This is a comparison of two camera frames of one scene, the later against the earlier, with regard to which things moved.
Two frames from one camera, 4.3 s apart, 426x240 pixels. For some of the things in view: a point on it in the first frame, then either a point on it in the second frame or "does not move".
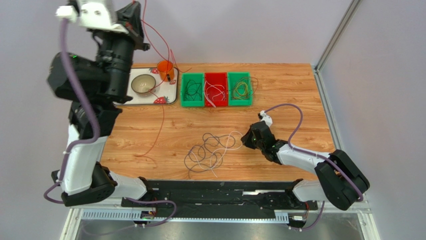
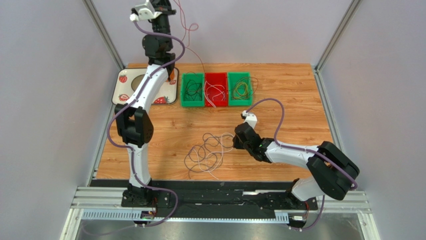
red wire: x=158 y=84 to x=188 y=35
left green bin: x=192 y=89 does not move
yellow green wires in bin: x=244 y=87 does not move
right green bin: x=240 y=89 does not move
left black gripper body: x=136 y=35 to x=162 y=21
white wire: x=216 y=88 does not move
